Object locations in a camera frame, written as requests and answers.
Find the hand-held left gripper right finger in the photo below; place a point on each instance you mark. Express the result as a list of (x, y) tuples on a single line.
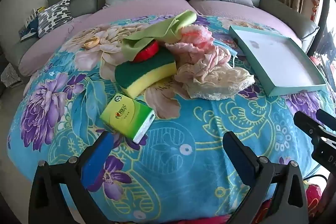
[(237, 153)]

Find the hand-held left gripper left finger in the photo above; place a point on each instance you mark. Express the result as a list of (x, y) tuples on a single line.
[(95, 158)]

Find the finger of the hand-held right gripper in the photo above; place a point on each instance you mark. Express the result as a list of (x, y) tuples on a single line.
[(308, 125), (326, 119)]

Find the teal shallow box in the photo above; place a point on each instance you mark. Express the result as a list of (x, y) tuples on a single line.
[(275, 56)]

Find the pink lace cloth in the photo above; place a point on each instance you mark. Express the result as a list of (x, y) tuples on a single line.
[(210, 74)]

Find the green yellow sponge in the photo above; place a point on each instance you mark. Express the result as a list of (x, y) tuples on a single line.
[(141, 69)]

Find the red lid jar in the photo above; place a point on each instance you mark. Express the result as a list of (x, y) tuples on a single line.
[(147, 52)]

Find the green cloth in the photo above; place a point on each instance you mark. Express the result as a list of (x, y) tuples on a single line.
[(157, 29)]

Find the red patterned cloth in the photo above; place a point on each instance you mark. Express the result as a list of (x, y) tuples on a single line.
[(313, 197)]

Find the green tissue pack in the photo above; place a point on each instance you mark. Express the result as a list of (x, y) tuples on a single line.
[(123, 116)]

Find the floral printed blanket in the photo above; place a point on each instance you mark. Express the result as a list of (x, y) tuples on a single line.
[(183, 161)]

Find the small round gold tin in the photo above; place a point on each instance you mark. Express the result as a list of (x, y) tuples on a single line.
[(91, 43)]

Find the coral fluffy scrunchie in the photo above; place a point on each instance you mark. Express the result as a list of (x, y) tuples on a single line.
[(197, 35)]

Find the pink ribbed sofa seat cushion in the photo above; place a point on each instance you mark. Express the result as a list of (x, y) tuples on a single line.
[(236, 7), (131, 7)]

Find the teal book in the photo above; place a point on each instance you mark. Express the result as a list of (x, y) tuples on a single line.
[(27, 29)]

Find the black white patterned pillow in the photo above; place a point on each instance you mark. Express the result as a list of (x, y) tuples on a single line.
[(53, 16)]

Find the upright books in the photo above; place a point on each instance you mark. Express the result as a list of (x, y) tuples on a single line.
[(34, 12)]

